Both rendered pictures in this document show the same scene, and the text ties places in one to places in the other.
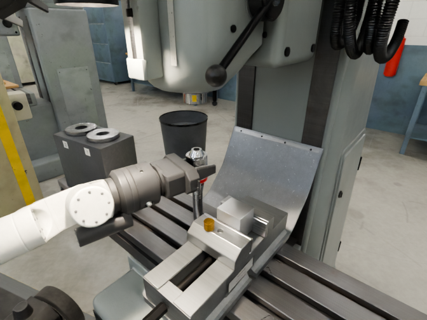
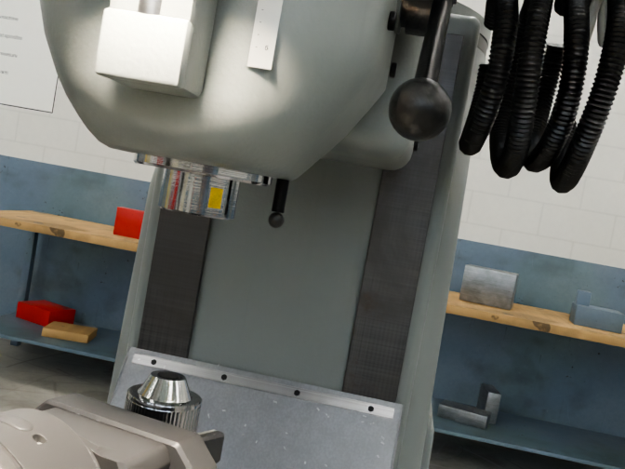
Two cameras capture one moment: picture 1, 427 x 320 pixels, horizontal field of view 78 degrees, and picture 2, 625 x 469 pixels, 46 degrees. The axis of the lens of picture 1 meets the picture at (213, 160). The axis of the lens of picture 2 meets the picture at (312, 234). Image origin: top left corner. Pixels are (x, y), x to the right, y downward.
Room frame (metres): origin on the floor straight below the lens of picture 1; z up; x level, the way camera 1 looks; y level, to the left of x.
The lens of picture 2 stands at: (0.09, 0.22, 1.30)
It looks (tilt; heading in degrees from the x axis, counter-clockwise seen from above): 3 degrees down; 328
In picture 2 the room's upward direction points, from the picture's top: 10 degrees clockwise
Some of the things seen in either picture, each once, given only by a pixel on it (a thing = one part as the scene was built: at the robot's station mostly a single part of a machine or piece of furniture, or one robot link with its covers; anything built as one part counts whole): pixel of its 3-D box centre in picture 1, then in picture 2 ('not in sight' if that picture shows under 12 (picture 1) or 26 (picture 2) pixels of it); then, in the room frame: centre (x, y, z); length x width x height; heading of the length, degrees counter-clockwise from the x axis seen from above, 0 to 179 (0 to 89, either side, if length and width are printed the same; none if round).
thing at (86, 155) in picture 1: (98, 160); not in sight; (0.75, 0.36, 1.04); 0.22 x 0.12 x 0.20; 59
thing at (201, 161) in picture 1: (196, 164); (157, 435); (0.52, 0.04, 1.14); 0.05 x 0.05 x 0.05
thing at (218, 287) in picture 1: (225, 244); not in sight; (0.43, -0.03, 0.99); 0.35 x 0.15 x 0.11; 140
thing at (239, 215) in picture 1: (234, 218); not in sight; (0.45, -0.05, 1.04); 0.06 x 0.05 x 0.06; 50
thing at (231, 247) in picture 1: (218, 239); not in sight; (0.41, -0.01, 1.03); 0.12 x 0.06 x 0.04; 50
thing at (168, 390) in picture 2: (196, 151); (166, 384); (0.52, 0.04, 1.17); 0.03 x 0.03 x 0.01
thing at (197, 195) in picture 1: (197, 199); not in sight; (0.52, 0.04, 1.05); 0.03 x 0.03 x 0.11
